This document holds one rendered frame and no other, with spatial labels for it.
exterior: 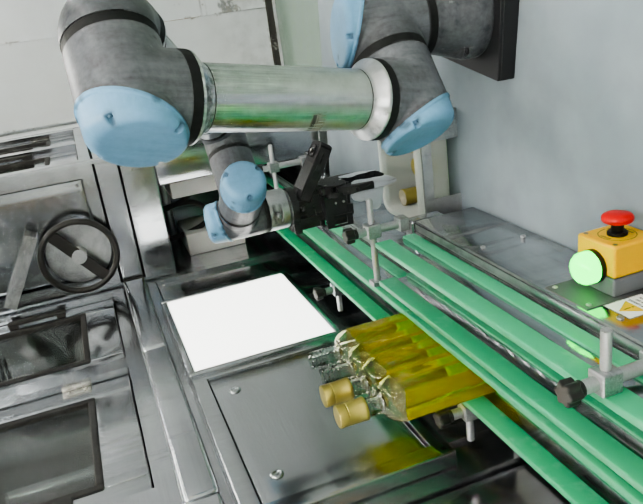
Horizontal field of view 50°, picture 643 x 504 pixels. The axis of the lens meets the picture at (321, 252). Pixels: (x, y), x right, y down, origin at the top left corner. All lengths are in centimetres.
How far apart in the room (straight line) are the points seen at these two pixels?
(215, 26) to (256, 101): 393
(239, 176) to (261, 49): 376
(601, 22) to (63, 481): 112
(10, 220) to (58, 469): 85
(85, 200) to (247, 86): 120
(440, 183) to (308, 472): 59
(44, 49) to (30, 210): 275
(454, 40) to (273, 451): 72
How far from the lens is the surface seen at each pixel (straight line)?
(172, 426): 132
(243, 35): 485
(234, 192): 113
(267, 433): 124
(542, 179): 115
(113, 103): 79
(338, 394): 106
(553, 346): 88
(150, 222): 203
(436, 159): 134
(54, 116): 474
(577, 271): 95
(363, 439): 119
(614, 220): 95
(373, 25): 107
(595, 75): 103
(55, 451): 144
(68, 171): 199
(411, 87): 100
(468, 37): 114
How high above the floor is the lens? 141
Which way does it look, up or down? 16 degrees down
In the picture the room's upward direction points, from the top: 104 degrees counter-clockwise
